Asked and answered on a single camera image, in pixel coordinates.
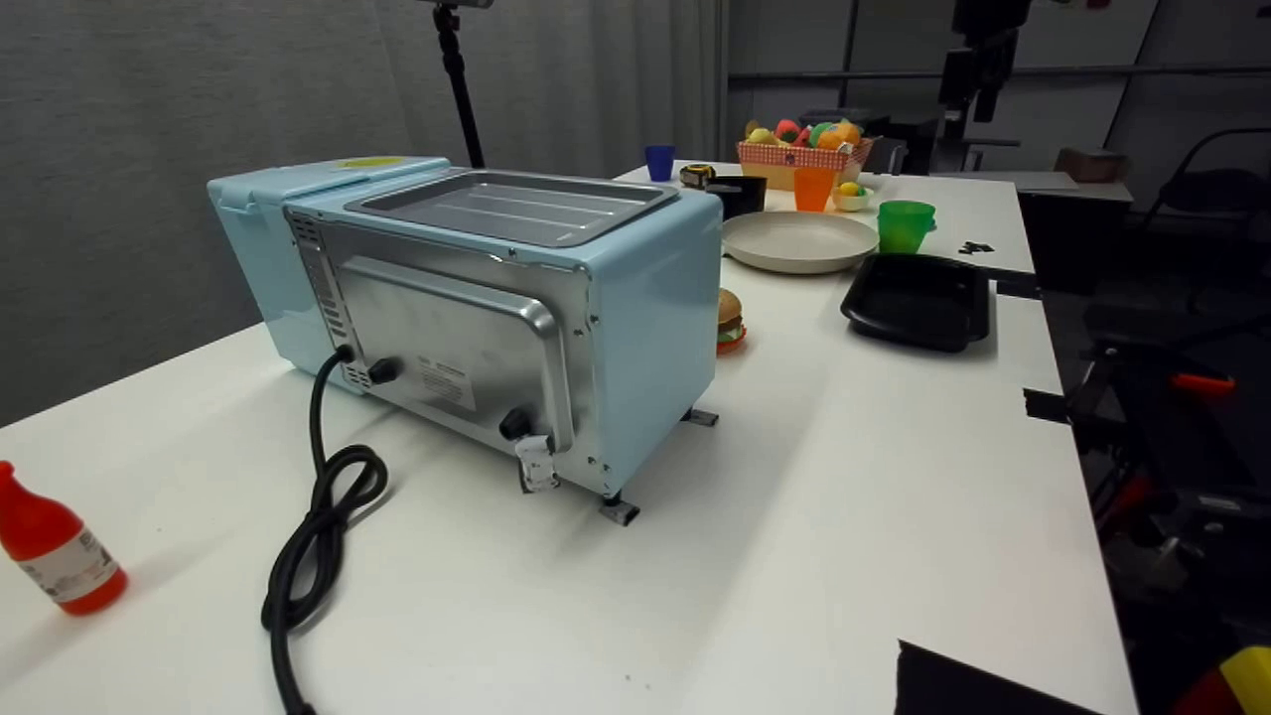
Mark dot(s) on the green plastic cup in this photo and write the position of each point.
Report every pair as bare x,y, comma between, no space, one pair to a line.
909,230

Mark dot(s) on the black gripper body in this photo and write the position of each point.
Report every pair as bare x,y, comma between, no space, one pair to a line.
986,75

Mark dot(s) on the yellow black tape measure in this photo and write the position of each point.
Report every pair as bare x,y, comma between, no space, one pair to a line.
696,172

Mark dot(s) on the black ridged tray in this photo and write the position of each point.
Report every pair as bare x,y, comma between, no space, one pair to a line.
918,303

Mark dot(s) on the beige round plate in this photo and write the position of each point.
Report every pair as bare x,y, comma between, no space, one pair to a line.
799,244

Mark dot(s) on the light blue toaster oven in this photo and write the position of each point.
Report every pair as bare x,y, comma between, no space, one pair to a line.
529,291

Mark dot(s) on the toy burger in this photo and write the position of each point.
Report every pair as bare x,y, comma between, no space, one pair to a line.
729,324

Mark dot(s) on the small blue cup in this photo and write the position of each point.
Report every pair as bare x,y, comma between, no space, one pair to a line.
660,166

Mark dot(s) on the toy fruit basket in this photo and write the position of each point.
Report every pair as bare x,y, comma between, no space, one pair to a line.
798,145

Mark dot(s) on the orange plastic cup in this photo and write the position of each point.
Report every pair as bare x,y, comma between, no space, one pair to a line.
816,185

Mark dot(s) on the black tripod stand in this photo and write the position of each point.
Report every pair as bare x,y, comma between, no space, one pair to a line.
459,82

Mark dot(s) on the red bottle with label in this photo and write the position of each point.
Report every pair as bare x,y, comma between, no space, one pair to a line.
62,554

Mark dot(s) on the black chair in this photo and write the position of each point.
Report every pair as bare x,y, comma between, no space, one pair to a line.
1214,185

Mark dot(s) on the cardboard box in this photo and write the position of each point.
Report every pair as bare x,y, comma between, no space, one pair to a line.
1094,166

